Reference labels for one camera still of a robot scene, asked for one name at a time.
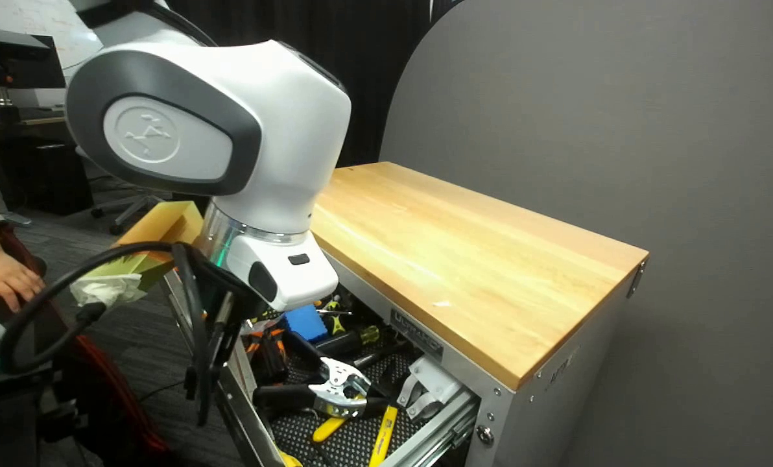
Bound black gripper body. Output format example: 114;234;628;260
190;256;274;348

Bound grey metal tool drawer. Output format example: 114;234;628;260
165;256;486;467

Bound black clear-yellow screwdriver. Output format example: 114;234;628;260
318;321;385;352

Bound black mesh drawer liner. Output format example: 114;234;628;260
274;404;424;467

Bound person's bare hand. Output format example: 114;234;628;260
0;244;48;316

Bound blue rectangular block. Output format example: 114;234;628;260
283;304;331;346

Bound silver spring clamp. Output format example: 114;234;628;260
310;352;376;418

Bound grey office chair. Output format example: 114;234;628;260
92;176;161;237

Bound white grey plastic part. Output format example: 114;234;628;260
397;356;468;423

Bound grey tool cabinet wooden top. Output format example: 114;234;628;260
307;159;652;467

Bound dark office desk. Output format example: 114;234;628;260
0;111;97;217

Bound white board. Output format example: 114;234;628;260
0;0;71;51

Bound grey rounded partition panel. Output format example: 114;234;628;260
376;0;773;467

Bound orange handled pliers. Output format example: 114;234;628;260
245;327;290;360

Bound black rubber handled tool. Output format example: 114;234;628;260
255;379;319;423

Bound red cord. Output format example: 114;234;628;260
74;331;174;456

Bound yellow black wire stripper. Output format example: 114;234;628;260
319;294;357;334

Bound yellow handled pliers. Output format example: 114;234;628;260
314;413;357;443

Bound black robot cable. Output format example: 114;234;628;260
0;238;203;379

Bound long yellow handled tool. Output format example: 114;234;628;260
368;400;406;467

